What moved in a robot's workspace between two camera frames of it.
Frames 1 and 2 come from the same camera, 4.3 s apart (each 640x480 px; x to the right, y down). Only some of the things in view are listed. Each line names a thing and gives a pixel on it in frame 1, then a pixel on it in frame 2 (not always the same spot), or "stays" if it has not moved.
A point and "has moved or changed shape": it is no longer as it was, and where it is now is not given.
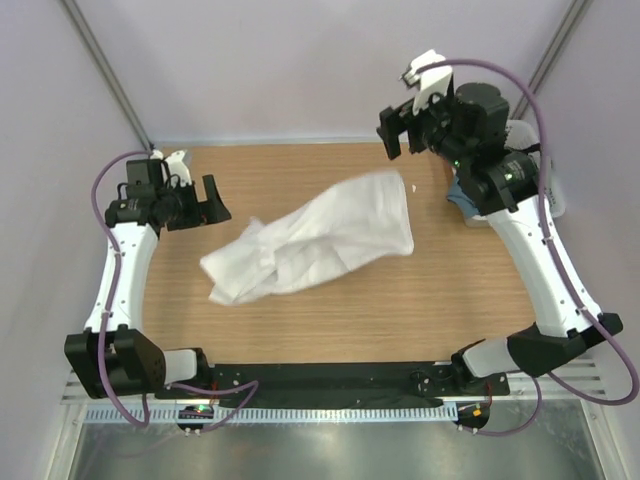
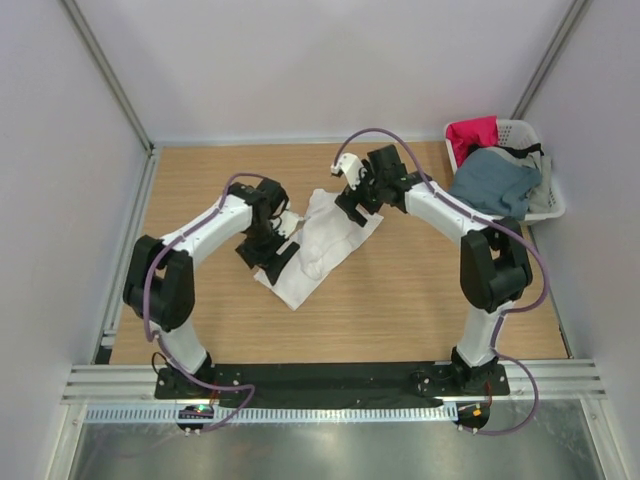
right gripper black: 407,129 → 358,201
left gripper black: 198,203 → 265,252
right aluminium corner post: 570,21 stays
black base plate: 344,384 stays
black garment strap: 534,147 stays
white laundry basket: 521,133 stays
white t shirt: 364,222 has moved or changed shape
